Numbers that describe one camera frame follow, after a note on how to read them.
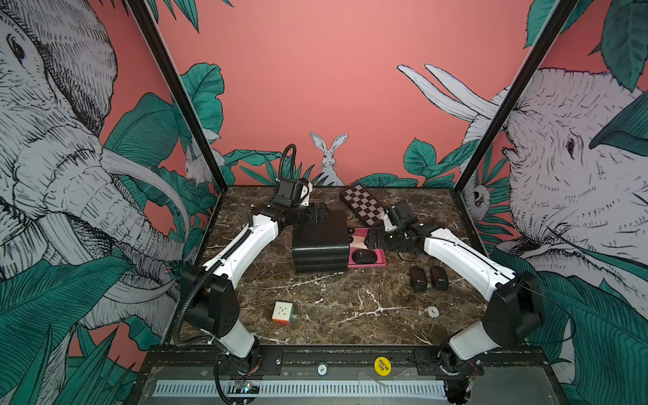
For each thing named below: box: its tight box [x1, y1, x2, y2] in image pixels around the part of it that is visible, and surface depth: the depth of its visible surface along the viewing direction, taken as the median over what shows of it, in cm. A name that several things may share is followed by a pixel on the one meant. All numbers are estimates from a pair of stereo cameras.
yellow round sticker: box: [373, 356, 393, 377], surface depth 75 cm
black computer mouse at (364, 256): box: [351, 248, 378, 265], surface depth 97 cm
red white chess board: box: [340, 183, 386, 228], surface depth 113 cm
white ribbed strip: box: [151, 379, 448, 397], surface depth 72 cm
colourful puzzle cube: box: [271, 301, 295, 326], surface depth 80 cm
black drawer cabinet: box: [291, 202, 351, 274], surface depth 85 cm
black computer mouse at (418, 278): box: [410, 266, 428, 292], surface depth 92 cm
